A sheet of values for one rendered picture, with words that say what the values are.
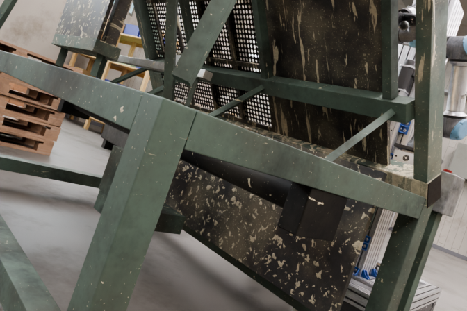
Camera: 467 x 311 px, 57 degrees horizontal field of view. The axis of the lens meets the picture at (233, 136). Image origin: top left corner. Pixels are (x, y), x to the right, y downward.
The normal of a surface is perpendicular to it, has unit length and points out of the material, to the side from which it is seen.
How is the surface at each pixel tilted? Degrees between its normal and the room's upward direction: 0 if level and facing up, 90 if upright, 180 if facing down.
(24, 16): 90
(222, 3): 83
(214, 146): 90
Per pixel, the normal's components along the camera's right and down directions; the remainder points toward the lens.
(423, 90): -0.77, 0.35
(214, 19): -0.01, -0.14
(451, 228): -0.58, -0.21
